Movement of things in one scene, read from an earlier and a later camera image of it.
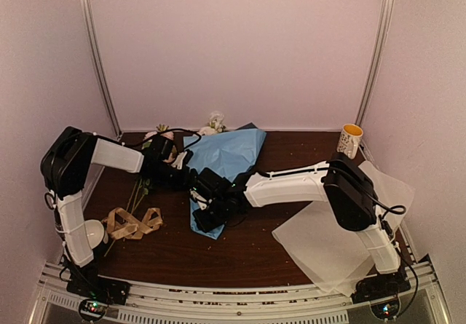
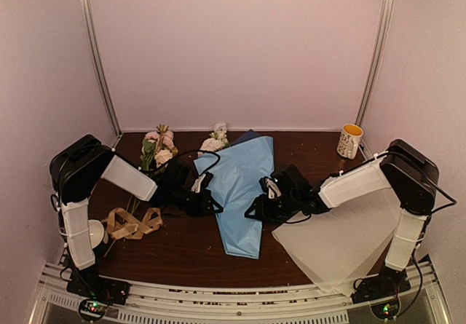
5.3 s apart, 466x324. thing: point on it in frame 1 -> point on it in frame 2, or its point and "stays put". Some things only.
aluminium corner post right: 379,44 stays put
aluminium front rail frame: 236,303 stays put
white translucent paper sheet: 334,257 stays put
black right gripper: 203,226 -> 262,212
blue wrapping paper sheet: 230,153 -> 237,172
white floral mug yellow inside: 349,138 stays put
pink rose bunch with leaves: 142,187 stays put
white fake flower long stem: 216,120 -> 218,140
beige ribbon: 119,225 stays put
